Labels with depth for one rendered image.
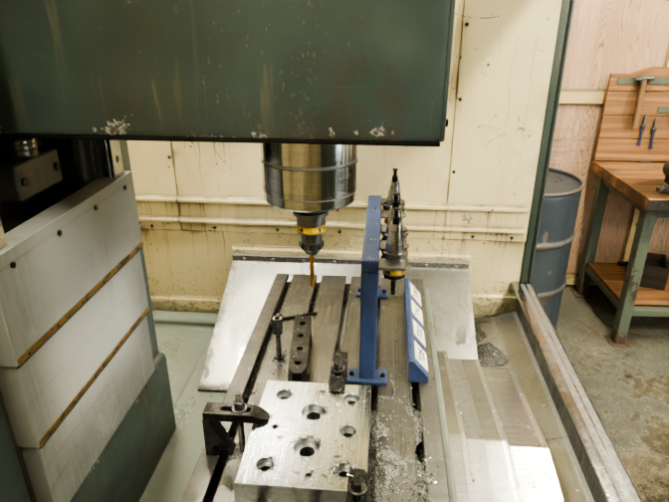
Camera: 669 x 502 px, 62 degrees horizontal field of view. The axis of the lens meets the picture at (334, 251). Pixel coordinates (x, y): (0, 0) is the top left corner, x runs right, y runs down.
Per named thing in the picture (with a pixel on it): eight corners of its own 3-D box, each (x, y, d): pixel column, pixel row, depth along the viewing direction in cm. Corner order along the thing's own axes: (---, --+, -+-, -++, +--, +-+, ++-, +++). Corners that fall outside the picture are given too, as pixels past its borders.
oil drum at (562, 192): (544, 295, 367) (565, 164, 331) (570, 346, 311) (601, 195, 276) (451, 291, 372) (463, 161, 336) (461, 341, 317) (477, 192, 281)
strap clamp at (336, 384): (346, 389, 134) (347, 336, 128) (342, 427, 122) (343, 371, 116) (334, 388, 134) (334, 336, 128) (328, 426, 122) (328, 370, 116)
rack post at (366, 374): (386, 373, 140) (391, 266, 128) (386, 385, 135) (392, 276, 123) (347, 371, 141) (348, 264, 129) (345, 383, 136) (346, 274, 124)
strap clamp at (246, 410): (272, 447, 116) (269, 388, 110) (269, 459, 113) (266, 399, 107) (210, 443, 117) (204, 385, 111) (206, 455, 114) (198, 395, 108)
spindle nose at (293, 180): (269, 183, 102) (266, 118, 97) (356, 184, 102) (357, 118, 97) (256, 213, 88) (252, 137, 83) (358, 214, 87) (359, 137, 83)
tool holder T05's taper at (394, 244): (383, 246, 131) (384, 219, 128) (402, 245, 131) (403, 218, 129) (386, 254, 127) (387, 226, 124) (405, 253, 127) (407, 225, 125)
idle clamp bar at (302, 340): (313, 336, 155) (312, 316, 153) (308, 394, 132) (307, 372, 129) (295, 336, 155) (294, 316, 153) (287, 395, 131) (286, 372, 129)
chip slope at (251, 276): (462, 323, 215) (469, 262, 205) (493, 456, 152) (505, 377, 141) (237, 312, 223) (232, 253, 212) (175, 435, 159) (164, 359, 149)
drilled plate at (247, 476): (370, 403, 123) (371, 385, 121) (365, 513, 96) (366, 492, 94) (268, 397, 125) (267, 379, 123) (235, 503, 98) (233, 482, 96)
